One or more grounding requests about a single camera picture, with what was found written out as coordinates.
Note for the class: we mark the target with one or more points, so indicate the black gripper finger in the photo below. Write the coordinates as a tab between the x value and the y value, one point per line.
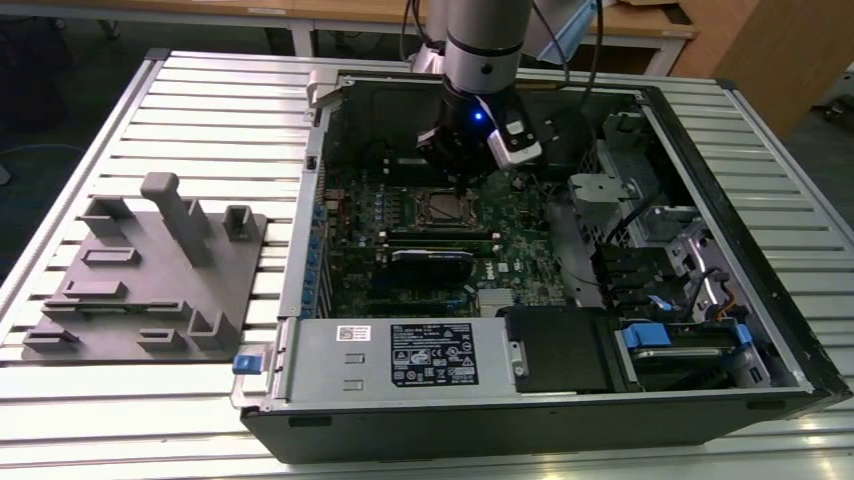
458	184
469	184

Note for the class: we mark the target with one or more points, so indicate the silver CPU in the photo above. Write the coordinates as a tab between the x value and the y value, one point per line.
448	209

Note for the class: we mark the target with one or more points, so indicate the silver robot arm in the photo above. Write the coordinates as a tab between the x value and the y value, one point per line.
481	45

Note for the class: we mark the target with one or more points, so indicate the CPU socket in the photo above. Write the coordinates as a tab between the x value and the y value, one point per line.
421	226

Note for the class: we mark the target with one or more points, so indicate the green motherboard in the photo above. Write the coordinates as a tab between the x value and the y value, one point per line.
528	250

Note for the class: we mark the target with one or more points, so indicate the black graphics card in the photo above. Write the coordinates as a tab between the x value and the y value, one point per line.
434	270

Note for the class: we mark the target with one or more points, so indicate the small silver heatsink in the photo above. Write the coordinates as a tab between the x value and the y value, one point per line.
500	297

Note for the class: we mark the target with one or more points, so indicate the metal drive cage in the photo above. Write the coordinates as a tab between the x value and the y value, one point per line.
628	145

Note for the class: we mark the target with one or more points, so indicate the small white sticker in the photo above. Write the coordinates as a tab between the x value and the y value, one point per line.
353	333

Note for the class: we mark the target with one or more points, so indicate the black power supply label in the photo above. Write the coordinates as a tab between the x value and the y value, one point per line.
434	355

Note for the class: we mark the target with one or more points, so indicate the wooden desk white legs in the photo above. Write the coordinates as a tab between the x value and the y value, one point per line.
641	27

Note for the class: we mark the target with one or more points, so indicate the hard disk in blue carrier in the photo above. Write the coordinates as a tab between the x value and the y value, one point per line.
648	336

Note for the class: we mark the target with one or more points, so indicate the silver power supply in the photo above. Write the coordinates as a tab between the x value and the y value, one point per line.
321	360

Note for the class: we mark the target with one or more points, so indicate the blue case latch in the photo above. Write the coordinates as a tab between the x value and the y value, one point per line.
248	364

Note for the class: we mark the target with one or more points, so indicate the grey parts rack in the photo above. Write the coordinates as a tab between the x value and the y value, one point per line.
154	280

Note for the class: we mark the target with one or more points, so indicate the wooden cabinet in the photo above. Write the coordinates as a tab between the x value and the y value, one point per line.
768	50

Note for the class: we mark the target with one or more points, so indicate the black PC case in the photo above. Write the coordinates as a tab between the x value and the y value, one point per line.
468	435

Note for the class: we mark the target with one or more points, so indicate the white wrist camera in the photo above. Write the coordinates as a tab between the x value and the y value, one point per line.
517	142

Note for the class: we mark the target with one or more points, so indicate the silver metal bracket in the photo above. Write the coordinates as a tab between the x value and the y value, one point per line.
597	192

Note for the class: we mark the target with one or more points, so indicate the black plastic bracket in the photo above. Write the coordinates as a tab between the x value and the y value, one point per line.
635	275

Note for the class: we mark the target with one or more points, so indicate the wooden desk grey frame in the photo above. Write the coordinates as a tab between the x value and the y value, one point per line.
168	6

